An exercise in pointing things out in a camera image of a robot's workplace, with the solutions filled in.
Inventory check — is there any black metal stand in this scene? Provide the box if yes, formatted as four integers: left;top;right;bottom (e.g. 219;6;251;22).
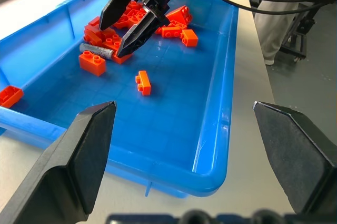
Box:
279;4;318;63

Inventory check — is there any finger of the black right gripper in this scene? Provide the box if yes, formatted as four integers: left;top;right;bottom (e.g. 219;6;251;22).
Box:
115;0;171;58
98;0;133;31

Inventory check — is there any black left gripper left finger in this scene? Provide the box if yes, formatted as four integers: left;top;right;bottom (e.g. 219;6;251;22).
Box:
0;100;117;224

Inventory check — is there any sloped orange toy brick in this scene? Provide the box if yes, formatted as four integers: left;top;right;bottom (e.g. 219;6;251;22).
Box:
165;5;193;26

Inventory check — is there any long orange toy brick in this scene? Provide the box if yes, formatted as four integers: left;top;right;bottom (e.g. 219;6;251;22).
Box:
83;27;106;47
161;26;185;38

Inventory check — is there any grey cylindrical battery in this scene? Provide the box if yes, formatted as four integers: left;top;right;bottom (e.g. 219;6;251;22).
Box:
79;43;114;61

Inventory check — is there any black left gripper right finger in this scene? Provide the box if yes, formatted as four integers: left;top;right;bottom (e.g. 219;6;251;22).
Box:
252;101;337;216

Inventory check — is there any large orange toy brick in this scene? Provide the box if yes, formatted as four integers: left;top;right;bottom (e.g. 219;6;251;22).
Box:
78;50;107;77

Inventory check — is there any blue plastic bin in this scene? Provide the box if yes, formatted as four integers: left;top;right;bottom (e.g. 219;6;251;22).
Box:
0;0;240;200

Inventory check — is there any small orange toy brick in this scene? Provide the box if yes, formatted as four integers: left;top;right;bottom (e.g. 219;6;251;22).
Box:
135;70;152;96

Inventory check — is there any person in beige trousers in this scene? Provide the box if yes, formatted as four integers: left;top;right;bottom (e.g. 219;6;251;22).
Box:
254;0;300;66

